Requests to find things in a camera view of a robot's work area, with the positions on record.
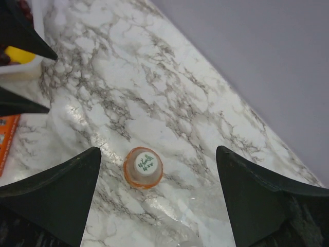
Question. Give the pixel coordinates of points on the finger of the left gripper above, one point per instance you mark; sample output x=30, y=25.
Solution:
x=14, y=104
x=16, y=31

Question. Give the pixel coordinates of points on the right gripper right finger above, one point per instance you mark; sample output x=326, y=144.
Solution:
x=269, y=209

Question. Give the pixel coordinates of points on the white plastic basket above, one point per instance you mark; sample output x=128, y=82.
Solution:
x=31, y=70

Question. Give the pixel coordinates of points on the clear bottle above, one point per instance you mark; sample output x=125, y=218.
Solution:
x=204, y=212

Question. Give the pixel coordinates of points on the white green bottle cap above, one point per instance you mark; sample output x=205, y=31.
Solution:
x=146, y=163

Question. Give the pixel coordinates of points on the yellow lemon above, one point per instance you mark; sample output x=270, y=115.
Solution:
x=18, y=55

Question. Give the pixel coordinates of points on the orange snack box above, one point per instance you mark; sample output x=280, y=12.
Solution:
x=8, y=128

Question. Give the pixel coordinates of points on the orange juice bottle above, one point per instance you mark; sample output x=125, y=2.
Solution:
x=136, y=180

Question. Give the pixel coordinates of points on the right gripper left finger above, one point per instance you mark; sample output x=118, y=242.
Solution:
x=50, y=208

